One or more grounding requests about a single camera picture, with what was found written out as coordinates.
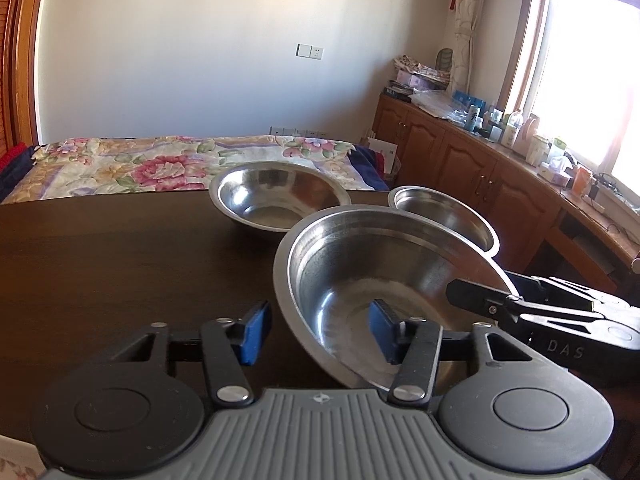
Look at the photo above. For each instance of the white paper bag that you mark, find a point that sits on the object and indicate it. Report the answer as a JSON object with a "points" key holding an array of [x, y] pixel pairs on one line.
{"points": [[385, 152]]}

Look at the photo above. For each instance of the navy folded cloth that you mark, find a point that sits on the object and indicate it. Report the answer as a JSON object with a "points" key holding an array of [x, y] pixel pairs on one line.
{"points": [[370, 165]]}

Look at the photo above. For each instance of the large steel bowl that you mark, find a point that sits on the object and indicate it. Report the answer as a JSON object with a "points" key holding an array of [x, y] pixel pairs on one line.
{"points": [[350, 270]]}

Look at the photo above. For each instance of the wooden cabinet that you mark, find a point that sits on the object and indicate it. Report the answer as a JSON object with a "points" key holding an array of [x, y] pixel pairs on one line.
{"points": [[465, 165]]}

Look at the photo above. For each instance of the medium steel bowl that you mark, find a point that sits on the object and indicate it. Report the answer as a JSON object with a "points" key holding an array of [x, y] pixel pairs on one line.
{"points": [[270, 195]]}

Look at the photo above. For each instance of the pile of cloths and boxes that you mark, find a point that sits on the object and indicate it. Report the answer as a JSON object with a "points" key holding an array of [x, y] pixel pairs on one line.
{"points": [[417, 77]]}

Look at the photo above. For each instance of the row of toiletry bottles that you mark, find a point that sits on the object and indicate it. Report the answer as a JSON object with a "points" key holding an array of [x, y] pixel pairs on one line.
{"points": [[512, 130]]}

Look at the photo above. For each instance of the navy and red clothes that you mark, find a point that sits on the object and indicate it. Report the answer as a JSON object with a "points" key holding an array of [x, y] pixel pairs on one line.
{"points": [[15, 170]]}

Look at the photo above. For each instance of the wooden slatted wardrobe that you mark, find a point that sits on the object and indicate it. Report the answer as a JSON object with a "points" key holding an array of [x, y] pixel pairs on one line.
{"points": [[20, 60]]}

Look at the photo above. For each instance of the dark hand fan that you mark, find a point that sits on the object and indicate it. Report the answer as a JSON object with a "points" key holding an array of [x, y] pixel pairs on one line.
{"points": [[444, 64]]}

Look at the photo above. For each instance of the window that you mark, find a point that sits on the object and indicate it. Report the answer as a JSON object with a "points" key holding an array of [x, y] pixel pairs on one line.
{"points": [[590, 85]]}

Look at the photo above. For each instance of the white wall switch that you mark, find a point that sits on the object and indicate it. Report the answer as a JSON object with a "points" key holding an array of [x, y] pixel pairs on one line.
{"points": [[310, 51]]}

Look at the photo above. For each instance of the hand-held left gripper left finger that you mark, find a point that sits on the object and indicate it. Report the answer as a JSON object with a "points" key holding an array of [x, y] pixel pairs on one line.
{"points": [[255, 330]]}

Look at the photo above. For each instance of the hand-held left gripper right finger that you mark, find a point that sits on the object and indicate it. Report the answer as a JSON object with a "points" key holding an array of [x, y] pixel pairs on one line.
{"points": [[382, 330]]}

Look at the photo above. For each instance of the row of wall outlets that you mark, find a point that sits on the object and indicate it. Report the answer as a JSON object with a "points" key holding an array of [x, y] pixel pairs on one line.
{"points": [[300, 132]]}

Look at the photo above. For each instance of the small steel bowl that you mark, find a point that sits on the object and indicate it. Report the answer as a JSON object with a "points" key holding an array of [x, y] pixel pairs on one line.
{"points": [[450, 210]]}

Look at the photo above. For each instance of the floral bedspread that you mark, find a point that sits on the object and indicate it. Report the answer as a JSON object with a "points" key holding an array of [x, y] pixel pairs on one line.
{"points": [[165, 165]]}

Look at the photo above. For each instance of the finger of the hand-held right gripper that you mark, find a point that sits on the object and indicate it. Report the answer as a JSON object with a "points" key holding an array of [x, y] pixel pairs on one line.
{"points": [[475, 295], [560, 287]]}

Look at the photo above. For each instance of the clear plastic bag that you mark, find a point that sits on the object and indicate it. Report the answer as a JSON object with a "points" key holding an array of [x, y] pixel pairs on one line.
{"points": [[442, 105]]}

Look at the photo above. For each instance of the patterned white curtain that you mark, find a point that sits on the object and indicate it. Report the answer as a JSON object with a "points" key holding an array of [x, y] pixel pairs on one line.
{"points": [[472, 10]]}

